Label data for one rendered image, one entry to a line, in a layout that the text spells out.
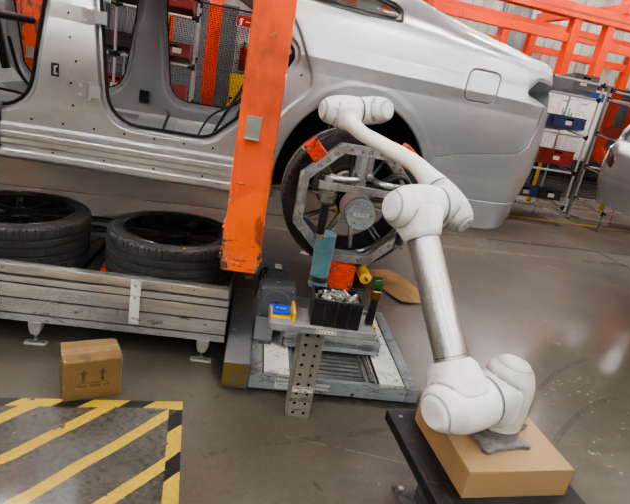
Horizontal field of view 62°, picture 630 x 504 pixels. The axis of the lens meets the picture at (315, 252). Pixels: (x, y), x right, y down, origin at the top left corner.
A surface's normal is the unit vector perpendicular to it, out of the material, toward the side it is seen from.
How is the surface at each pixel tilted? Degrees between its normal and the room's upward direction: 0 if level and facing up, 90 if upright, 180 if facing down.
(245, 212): 90
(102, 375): 90
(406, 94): 90
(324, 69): 90
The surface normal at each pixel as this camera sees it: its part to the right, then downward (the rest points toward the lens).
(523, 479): 0.21, 0.35
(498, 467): 0.18, -0.93
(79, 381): 0.48, 0.36
